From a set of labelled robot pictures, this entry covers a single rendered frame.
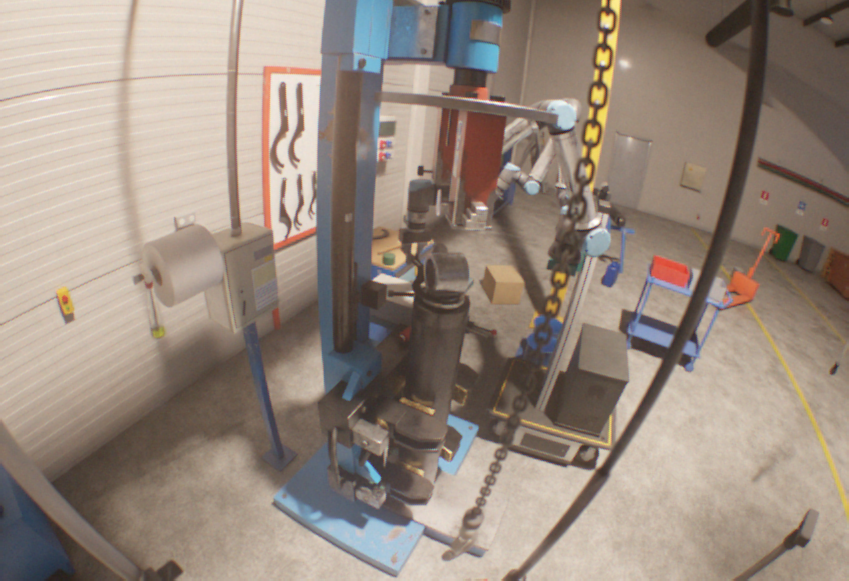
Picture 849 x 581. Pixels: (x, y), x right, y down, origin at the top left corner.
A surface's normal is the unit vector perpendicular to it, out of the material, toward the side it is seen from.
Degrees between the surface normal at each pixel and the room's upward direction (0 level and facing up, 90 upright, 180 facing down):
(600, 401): 90
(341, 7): 90
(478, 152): 90
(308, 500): 0
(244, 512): 0
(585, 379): 90
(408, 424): 0
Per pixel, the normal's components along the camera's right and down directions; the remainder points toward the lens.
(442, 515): 0.10, -0.90
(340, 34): -0.43, 0.34
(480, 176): 0.11, 0.43
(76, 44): 0.90, 0.26
